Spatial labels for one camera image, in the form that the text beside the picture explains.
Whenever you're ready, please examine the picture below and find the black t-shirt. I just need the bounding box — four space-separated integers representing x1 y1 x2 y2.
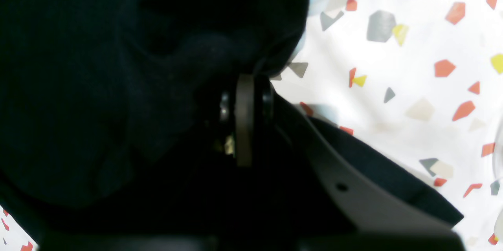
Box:
0 0 463 251

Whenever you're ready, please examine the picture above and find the terrazzo pattern tablecloth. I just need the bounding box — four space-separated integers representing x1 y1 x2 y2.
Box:
1 0 502 251

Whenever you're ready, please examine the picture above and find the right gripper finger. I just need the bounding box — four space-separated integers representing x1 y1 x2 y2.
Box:
235 74 464 251

